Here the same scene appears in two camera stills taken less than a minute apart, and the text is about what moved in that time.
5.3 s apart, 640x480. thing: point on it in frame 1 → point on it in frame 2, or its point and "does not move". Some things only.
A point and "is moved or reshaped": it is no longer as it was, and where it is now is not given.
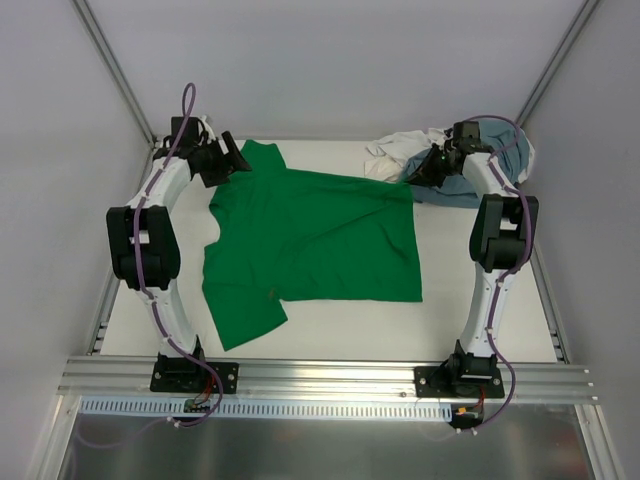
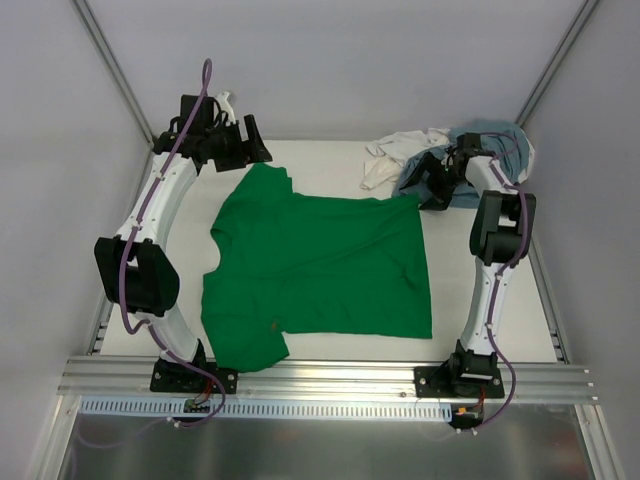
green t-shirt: x=288 y=234 is moved or reshaped
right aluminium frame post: x=583 y=15 does not move
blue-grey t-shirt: x=504 y=140 does not move
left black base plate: x=185 y=375 does not move
